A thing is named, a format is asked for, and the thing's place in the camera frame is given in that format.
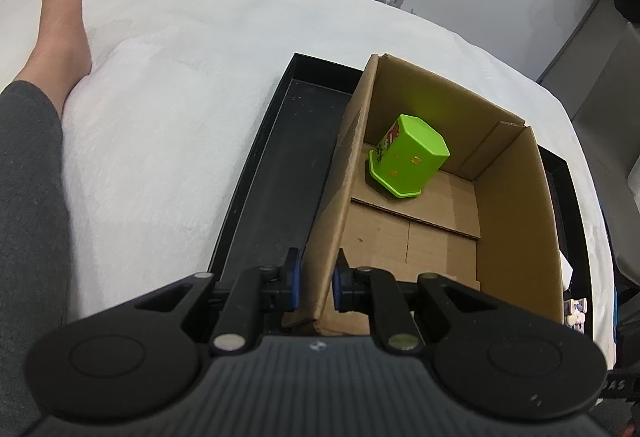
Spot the brown cardboard box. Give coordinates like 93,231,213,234
284,54,563,335

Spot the green hexagonal container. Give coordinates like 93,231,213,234
369,114,450,198

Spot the purple rabbit cube toy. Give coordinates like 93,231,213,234
564,298,588,334

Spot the white USB wall charger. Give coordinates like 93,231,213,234
560,253,573,291

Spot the black rectangular tray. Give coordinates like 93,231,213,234
210,54,592,303

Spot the white bed blanket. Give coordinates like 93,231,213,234
0,0,616,358

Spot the grey trouser left leg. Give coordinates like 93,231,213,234
1,82,70,436

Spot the grey padded chair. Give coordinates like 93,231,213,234
569,21,640,238

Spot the person's bare left foot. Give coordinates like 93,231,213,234
16,0,92,113

